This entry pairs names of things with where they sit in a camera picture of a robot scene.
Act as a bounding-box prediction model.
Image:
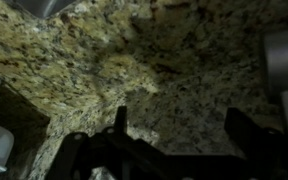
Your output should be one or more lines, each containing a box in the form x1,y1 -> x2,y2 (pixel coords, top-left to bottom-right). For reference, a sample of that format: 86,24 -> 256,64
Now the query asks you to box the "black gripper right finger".
223,106 -> 262,155

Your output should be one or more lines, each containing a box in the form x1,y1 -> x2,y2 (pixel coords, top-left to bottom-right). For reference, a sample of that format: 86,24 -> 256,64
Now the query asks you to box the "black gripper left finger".
113,105 -> 129,134

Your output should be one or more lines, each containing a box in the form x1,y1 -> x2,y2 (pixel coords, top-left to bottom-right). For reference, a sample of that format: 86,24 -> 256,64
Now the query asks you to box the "steel gooseneck tap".
259,27 -> 288,180

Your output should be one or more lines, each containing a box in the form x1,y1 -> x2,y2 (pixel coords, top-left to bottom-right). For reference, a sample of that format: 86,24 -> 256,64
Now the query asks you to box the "stainless steel sink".
3,0 -> 79,20

